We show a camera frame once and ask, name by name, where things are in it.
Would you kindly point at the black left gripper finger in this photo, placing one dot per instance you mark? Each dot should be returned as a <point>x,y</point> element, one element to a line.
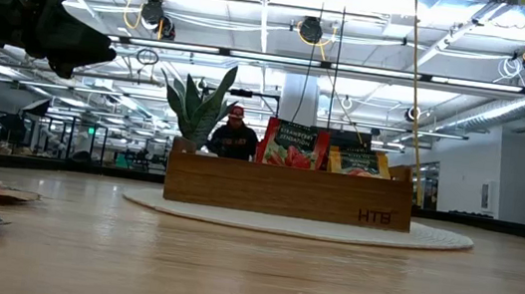
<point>66,27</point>
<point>108,54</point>

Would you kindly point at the red strawberry tea packet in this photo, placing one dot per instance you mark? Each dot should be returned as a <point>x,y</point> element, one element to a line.
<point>293,146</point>

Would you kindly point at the wooden three-compartment tea box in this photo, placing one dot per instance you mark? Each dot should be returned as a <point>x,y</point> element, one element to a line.
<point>287,190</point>

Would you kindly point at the long ceiling light bar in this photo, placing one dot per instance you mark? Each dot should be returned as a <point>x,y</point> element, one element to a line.
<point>179,46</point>

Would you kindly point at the snake plant in white pot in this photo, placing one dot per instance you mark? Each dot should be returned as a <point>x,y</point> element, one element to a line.
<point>198,114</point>

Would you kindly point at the person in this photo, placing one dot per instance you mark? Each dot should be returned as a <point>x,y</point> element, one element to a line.
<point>233,141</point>

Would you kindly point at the black perforated computer case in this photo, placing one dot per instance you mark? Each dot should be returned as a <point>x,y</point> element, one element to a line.
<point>344,138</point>

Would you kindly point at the white round woven placemat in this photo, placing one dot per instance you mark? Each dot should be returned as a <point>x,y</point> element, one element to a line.
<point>293,226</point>

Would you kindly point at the silver ceiling air duct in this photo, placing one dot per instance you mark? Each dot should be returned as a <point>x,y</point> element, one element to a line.
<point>497,113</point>

